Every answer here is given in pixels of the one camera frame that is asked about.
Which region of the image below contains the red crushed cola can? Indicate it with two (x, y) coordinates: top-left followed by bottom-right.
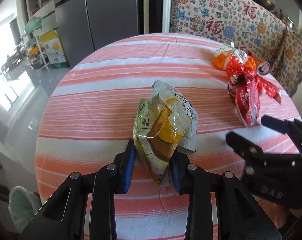
(228, 72), (260, 127)

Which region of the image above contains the green yellow snack wrapper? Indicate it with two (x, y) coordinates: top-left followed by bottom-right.
(133, 80), (198, 185)

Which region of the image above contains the orange white snack bag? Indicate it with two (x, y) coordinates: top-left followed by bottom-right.
(212, 43), (256, 70)

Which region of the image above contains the red long snack wrapper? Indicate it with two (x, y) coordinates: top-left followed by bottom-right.
(255, 75), (282, 105)

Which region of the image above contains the patterned blanket side panel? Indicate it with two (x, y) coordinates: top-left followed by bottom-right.
(270, 29), (302, 97)

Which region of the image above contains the orange crushed soda can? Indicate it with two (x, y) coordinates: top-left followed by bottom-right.
(248, 50), (270, 76)

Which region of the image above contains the red plastic bag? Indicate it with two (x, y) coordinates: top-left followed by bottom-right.
(226, 56), (256, 78)

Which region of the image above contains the pink striped tablecloth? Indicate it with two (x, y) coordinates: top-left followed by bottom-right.
(35, 34), (298, 202)

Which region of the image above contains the steel lidded pot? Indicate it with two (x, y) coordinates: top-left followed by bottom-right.
(274, 9), (297, 30)

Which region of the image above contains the patterned fu blanket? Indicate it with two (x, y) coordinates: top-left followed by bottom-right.
(170, 0), (288, 63)

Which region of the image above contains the yellow white cardboard box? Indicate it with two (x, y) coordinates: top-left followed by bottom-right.
(39, 30), (70, 69)

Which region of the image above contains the white metal storage rack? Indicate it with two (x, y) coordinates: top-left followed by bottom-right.
(21, 16), (49, 71)

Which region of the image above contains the grey refrigerator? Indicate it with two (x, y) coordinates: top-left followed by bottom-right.
(53, 0), (144, 67)

